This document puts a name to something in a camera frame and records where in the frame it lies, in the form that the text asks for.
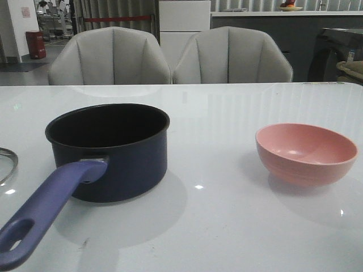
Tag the left grey upholstered chair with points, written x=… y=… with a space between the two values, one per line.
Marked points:
x=112 y=55

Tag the glass lid with blue knob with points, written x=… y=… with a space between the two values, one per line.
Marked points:
x=9 y=163

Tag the beige cushion stack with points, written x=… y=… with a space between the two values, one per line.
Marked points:
x=350 y=72

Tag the dark blue saucepan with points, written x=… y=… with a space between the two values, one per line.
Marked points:
x=103 y=153

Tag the grey pleated curtain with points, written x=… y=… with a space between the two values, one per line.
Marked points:
x=118 y=8

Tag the grey upholstered chair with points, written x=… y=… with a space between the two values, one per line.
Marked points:
x=112 y=55
x=232 y=55

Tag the red stanchion belt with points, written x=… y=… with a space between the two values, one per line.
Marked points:
x=118 y=19

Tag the pink plastic bowl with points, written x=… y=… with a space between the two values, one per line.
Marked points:
x=305 y=155

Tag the fruit plate on counter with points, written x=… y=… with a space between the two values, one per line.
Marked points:
x=289 y=5

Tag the dark grey counter cabinet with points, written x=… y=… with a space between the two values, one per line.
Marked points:
x=294 y=32

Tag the red trash bin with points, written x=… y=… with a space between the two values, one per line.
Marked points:
x=35 y=44

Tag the right grey upholstered chair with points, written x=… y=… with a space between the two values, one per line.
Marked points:
x=232 y=55

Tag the white refrigerator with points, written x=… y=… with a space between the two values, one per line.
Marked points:
x=178 y=21

